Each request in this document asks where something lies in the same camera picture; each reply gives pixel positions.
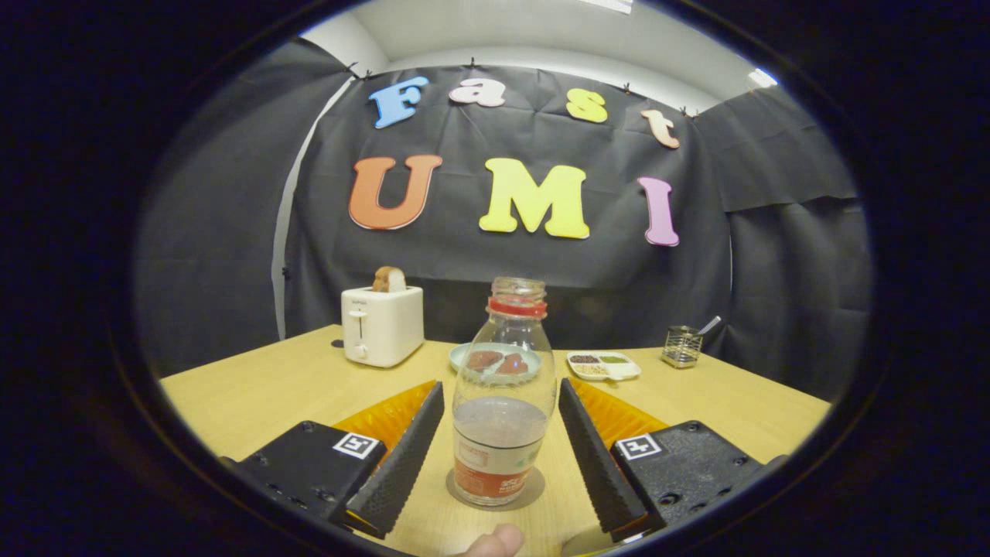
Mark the pale green plate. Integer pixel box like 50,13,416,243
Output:
449,343,542,385

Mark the wooden table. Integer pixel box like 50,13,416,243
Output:
159,323,832,557

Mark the brown round coaster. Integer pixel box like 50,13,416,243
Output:
445,466,546,512

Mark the white divided sauce dish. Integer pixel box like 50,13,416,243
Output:
566,351,642,381

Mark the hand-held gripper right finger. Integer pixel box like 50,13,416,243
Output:
557,377,790,544

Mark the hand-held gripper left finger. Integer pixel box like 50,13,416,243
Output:
220,379,447,541

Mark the clear plastic juice bottle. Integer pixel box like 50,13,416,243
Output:
452,277,558,507

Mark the white toaster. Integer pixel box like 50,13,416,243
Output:
341,285,425,368

